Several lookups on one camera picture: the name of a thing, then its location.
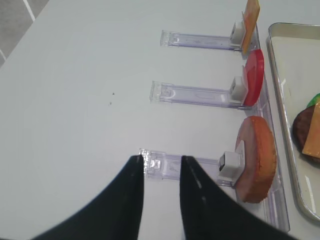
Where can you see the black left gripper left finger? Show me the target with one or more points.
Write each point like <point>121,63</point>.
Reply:
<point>115,214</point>

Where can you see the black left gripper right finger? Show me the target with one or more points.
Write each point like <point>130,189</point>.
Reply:
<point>208,213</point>

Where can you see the cheese slice on tray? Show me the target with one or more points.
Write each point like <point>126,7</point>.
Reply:
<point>312,144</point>

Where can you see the brown meat patty on tray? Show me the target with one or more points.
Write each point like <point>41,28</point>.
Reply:
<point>300,128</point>

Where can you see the upright red tomato slice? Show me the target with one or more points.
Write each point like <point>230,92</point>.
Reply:
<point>254,72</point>

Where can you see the green lettuce on tray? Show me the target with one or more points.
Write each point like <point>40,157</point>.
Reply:
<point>314,100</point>

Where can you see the upright cheese slice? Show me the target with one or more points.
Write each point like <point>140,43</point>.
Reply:
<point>250,17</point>

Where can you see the upright bun slice in left rack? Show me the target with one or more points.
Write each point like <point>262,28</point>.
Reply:
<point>260,160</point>

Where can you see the clear acrylic food rack left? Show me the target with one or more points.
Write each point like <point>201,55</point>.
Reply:
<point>231,165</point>

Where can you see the white metal tray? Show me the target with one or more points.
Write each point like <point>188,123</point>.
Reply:
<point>294,53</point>

